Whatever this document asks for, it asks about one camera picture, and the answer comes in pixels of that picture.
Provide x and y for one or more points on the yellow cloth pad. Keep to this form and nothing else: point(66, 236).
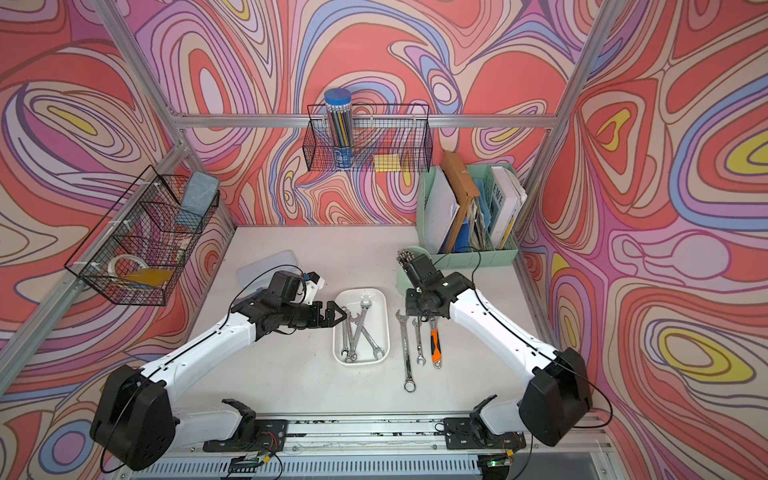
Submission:
point(147, 278)

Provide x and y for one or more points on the grey blue sponge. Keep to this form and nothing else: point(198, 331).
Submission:
point(200, 191)

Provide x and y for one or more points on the orange handled adjustable wrench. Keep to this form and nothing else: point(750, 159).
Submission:
point(436, 352)

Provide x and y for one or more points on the blue capped pencil tube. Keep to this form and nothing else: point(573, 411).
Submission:
point(339, 115)

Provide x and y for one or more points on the white plastic storage box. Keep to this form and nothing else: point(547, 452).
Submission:
point(362, 339)

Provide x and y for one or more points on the chrome Greenfield combination wrench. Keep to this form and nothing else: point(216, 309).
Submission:
point(365, 304)

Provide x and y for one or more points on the small chrome wrench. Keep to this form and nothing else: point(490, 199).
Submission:
point(421, 359)

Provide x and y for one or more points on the white book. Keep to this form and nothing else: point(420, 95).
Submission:
point(507, 197)

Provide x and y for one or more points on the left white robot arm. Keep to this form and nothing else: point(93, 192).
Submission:
point(136, 421)

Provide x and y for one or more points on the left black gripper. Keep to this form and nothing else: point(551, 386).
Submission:
point(328, 320)

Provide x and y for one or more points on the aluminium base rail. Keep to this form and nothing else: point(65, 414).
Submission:
point(395, 446)

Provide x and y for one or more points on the green ceramic pen cup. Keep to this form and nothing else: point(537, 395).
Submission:
point(402, 281)

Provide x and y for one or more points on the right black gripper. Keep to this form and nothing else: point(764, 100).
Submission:
point(411, 307)

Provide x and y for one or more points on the black wire wall basket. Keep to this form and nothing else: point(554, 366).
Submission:
point(378, 128)

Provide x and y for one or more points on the black wire side basket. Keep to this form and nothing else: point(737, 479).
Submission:
point(146, 220)

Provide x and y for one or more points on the clear tape roll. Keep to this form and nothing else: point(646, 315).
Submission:
point(123, 265)

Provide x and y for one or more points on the green plastic file organizer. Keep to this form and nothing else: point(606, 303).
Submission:
point(466, 252)

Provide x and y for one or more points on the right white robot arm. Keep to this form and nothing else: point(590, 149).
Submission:
point(556, 389)

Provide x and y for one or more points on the orange brown folder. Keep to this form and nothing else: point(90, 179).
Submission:
point(464, 189)

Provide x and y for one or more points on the yellow sticky notes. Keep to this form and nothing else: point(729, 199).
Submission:
point(387, 163)

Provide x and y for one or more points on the long chrome combination wrench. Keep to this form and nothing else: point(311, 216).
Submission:
point(409, 383)

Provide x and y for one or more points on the chrome 18mm combination wrench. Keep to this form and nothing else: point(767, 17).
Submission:
point(378, 353)

